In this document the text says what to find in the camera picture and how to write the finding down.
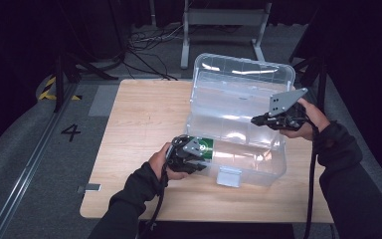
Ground person's right hand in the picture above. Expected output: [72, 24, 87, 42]
[280, 98, 331, 141]

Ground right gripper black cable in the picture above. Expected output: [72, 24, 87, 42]
[302, 120, 322, 239]

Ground yellow black hazard tape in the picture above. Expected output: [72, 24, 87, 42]
[38, 76, 83, 102]

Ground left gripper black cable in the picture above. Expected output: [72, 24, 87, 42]
[143, 163, 171, 238]

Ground grey metal stand frame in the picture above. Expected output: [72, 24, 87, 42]
[179, 0, 273, 71]

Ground green medicine box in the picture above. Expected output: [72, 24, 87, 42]
[197, 137, 215, 161]

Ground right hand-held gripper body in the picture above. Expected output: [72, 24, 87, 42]
[269, 88, 309, 131]

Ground clear plastic storage box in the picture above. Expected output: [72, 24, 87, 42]
[184, 53, 296, 188]

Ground person's left hand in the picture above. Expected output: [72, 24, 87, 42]
[148, 142, 188, 182]

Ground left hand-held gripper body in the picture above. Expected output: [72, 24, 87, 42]
[167, 134, 210, 172]

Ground grey floor rail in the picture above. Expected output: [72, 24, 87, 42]
[0, 83, 78, 239]

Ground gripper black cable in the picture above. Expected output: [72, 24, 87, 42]
[302, 120, 322, 239]
[143, 163, 171, 238]

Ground bundle of floor cables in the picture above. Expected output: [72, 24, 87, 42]
[125, 23, 187, 83]

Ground black stand legs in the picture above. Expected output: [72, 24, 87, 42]
[289, 56, 329, 114]
[53, 49, 118, 114]

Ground metal table bracket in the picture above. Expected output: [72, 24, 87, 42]
[78, 183, 102, 193]

